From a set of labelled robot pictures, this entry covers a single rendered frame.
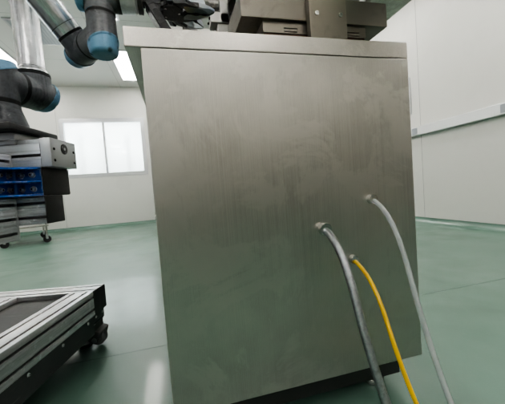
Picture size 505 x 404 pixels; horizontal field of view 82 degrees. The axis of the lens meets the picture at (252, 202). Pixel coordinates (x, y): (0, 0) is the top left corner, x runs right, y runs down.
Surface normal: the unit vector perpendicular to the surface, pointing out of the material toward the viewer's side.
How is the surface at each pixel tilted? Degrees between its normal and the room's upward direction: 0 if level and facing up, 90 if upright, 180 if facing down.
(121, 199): 90
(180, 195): 90
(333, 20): 90
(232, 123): 90
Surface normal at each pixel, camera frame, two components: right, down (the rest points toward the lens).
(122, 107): 0.25, 0.03
